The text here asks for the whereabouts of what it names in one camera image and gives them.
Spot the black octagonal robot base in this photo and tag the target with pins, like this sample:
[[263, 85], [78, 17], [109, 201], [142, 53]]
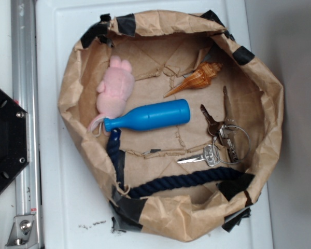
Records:
[[13, 140]]

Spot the dark key upper left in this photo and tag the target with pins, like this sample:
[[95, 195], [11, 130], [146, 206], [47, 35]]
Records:
[[213, 126]]

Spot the brown paper bag bin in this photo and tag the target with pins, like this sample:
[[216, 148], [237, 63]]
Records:
[[137, 171]]

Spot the orange spiral seashell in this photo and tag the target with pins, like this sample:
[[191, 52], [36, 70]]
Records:
[[200, 78]]

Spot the blue plastic bottle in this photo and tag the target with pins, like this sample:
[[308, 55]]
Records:
[[153, 116]]

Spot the silver key bunch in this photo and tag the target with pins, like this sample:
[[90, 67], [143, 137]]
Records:
[[224, 136]]

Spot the silver key lower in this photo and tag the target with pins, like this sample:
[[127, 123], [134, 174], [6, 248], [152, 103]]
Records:
[[208, 155]]

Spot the long brass key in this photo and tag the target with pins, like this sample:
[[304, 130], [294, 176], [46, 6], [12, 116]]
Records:
[[229, 119]]

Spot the aluminium frame rail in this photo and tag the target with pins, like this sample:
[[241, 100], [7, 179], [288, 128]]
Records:
[[24, 87]]

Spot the pink plush toy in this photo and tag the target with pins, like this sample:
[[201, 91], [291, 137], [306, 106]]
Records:
[[113, 91]]

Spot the metal corner bracket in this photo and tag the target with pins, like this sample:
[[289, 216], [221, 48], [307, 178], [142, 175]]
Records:
[[23, 233]]

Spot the white plastic tray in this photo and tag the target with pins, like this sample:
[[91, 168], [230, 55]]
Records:
[[75, 212]]

